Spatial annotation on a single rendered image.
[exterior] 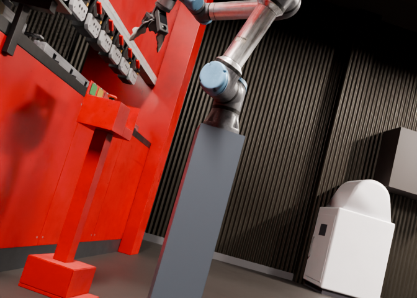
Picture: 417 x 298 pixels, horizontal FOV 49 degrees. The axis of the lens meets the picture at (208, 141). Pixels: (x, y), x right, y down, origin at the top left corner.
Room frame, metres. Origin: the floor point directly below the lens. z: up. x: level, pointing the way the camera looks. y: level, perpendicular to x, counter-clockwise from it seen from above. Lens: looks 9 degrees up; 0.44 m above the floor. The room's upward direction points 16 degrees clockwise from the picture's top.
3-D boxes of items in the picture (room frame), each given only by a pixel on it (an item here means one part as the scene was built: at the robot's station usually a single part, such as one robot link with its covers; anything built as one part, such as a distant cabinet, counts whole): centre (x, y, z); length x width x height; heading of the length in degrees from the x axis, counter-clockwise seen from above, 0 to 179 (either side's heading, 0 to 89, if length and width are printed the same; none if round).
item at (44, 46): (2.75, 0.71, 0.92); 1.68 x 0.06 x 0.10; 172
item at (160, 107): (3.78, 0.74, 1.15); 0.85 x 0.25 x 2.30; 82
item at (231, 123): (1.80, -0.03, 0.82); 0.15 x 0.15 x 0.10
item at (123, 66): (2.86, 0.69, 1.26); 0.15 x 0.09 x 0.17; 172
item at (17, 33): (1.47, 0.69, 0.88); 0.14 x 0.04 x 0.22; 82
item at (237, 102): (1.79, -0.03, 0.94); 0.13 x 0.12 x 0.14; 154
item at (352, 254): (5.11, -1.80, 0.66); 0.68 x 0.56 x 1.31; 96
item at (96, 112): (1.89, 0.43, 0.75); 0.20 x 0.16 x 0.18; 166
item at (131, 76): (3.06, 0.66, 1.26); 0.15 x 0.09 x 0.17; 172
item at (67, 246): (1.89, 0.43, 0.39); 0.06 x 0.06 x 0.54; 76
